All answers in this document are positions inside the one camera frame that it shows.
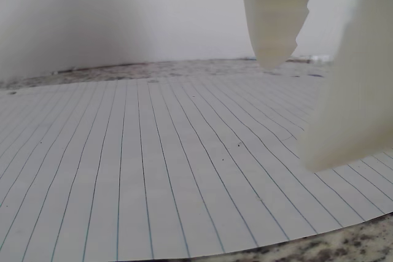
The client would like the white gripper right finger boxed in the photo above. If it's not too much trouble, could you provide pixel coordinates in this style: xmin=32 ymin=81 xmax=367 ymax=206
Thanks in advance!
xmin=303 ymin=0 xmax=393 ymax=173

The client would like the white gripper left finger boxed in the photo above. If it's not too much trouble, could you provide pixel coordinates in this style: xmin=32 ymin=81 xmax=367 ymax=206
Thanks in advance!
xmin=241 ymin=0 xmax=323 ymax=69

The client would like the white foam board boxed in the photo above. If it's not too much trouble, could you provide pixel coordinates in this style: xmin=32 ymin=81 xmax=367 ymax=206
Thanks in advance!
xmin=0 ymin=0 xmax=357 ymax=84

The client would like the lined paper sheet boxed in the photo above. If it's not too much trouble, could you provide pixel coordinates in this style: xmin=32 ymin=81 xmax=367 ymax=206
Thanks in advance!
xmin=0 ymin=73 xmax=393 ymax=262

